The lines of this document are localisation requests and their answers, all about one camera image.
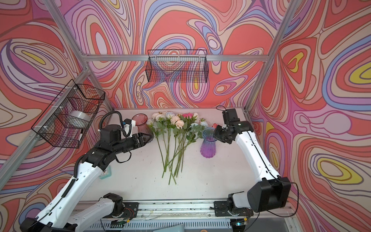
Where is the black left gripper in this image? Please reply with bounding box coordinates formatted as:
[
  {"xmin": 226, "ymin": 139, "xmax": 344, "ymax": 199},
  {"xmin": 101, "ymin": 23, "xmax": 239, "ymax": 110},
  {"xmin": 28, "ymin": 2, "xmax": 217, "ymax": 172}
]
[{"xmin": 111, "ymin": 132, "xmax": 153, "ymax": 156}]

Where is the purple ribbed glass vase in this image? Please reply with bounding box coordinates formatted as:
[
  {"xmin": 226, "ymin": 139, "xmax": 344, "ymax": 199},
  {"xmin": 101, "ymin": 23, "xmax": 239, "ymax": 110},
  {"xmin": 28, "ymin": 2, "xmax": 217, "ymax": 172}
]
[{"xmin": 200, "ymin": 128, "xmax": 216, "ymax": 159}]

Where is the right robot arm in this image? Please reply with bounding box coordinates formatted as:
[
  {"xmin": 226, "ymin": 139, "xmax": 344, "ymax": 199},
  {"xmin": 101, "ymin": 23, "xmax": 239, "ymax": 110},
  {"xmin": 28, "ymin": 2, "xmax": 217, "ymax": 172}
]
[{"xmin": 213, "ymin": 121, "xmax": 291, "ymax": 213}]

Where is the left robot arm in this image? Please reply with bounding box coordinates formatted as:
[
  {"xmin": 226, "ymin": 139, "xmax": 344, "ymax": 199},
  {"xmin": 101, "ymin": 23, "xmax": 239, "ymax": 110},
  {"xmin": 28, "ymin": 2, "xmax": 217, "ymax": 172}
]
[{"xmin": 20, "ymin": 133, "xmax": 153, "ymax": 232}]

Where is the red glass vase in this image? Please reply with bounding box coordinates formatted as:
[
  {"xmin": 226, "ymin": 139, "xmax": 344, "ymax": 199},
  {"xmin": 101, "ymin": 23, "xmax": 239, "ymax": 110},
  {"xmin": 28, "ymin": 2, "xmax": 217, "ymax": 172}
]
[{"xmin": 132, "ymin": 113, "xmax": 154, "ymax": 139}]

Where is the flower pile on table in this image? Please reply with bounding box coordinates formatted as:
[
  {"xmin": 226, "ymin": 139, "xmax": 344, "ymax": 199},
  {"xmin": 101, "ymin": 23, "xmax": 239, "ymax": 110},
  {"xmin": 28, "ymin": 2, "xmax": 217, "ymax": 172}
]
[{"xmin": 147, "ymin": 111, "xmax": 209, "ymax": 184}]

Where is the small teal clock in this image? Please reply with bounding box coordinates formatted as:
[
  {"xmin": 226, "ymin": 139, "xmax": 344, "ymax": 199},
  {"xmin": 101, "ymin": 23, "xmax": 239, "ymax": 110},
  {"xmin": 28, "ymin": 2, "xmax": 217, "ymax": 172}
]
[{"xmin": 99, "ymin": 165, "xmax": 112, "ymax": 179}]

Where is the silver tape roll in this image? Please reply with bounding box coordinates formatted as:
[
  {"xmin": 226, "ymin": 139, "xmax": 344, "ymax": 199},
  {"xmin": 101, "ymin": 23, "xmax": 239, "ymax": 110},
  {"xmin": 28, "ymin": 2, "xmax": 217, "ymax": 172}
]
[{"xmin": 68, "ymin": 110, "xmax": 91, "ymax": 123}]

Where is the metal base rail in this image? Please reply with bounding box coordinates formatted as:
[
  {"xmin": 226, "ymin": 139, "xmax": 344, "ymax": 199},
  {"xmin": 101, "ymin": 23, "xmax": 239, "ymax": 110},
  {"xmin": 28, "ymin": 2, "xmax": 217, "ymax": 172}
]
[{"xmin": 67, "ymin": 199, "xmax": 300, "ymax": 232}]

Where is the black wire basket back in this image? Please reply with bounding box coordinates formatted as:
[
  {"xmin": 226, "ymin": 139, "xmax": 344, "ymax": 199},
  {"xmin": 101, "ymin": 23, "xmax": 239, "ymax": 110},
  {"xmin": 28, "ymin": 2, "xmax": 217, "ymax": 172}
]
[{"xmin": 146, "ymin": 49, "xmax": 209, "ymax": 83}]

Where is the black wire basket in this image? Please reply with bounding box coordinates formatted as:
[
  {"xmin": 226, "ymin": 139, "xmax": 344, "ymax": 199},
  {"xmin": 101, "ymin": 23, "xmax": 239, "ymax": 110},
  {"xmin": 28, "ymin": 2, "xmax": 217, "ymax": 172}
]
[
  {"xmin": 31, "ymin": 80, "xmax": 105, "ymax": 148},
  {"xmin": 146, "ymin": 49, "xmax": 209, "ymax": 83}
]

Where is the black wire basket left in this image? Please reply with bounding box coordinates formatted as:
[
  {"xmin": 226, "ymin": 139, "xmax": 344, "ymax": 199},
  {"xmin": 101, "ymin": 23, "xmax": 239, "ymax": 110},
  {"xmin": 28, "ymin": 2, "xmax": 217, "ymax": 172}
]
[{"xmin": 31, "ymin": 80, "xmax": 105, "ymax": 148}]

